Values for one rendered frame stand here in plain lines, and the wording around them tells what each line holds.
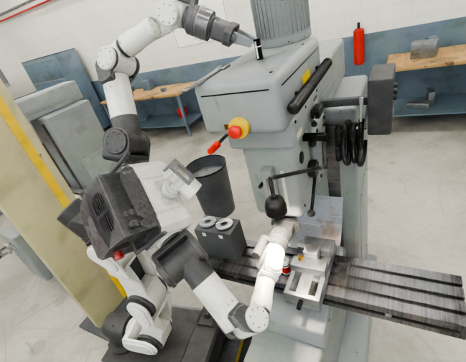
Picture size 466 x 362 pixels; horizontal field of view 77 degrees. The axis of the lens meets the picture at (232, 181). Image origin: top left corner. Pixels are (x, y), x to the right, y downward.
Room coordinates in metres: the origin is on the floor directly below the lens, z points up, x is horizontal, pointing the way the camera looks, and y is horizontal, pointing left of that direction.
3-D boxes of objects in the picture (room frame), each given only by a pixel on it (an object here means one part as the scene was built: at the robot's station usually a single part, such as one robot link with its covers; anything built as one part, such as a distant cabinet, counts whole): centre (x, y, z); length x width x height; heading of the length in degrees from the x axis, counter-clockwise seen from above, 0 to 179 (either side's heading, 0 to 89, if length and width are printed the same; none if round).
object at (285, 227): (0.90, -0.14, 1.23); 0.13 x 0.12 x 0.10; 56
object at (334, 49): (1.39, -0.47, 1.66); 0.80 x 0.23 x 0.20; 146
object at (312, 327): (0.98, -0.19, 0.78); 0.50 x 0.35 x 0.12; 146
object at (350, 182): (1.48, -0.54, 0.78); 0.50 x 0.47 x 1.56; 146
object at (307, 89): (0.92, -0.33, 1.79); 0.45 x 0.04 x 0.04; 146
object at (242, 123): (0.79, -0.06, 1.76); 0.06 x 0.02 x 0.06; 56
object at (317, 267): (0.88, -0.22, 1.01); 0.15 x 0.06 x 0.04; 55
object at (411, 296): (0.96, -0.21, 0.88); 1.24 x 0.23 x 0.08; 56
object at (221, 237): (1.22, 0.14, 1.02); 0.22 x 0.12 x 0.20; 57
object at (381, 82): (1.03, -0.63, 1.62); 0.20 x 0.09 x 0.21; 146
